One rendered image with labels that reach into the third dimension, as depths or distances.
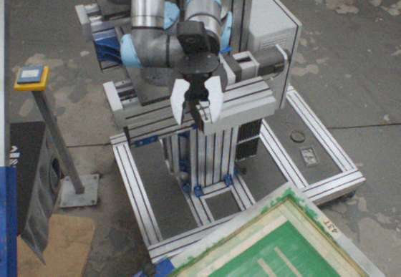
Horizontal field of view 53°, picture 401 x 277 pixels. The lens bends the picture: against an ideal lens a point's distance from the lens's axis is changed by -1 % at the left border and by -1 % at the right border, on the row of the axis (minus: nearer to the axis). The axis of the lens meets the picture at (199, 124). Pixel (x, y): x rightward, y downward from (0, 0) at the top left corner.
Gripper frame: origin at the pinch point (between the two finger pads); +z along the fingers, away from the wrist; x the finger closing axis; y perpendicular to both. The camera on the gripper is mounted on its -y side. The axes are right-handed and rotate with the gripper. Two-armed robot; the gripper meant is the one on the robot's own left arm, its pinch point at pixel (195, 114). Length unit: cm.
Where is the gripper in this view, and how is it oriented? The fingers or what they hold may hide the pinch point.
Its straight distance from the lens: 63.8
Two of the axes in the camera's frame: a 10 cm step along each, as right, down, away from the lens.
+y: 1.4, 6.4, 7.5
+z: -0.3, 7.6, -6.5
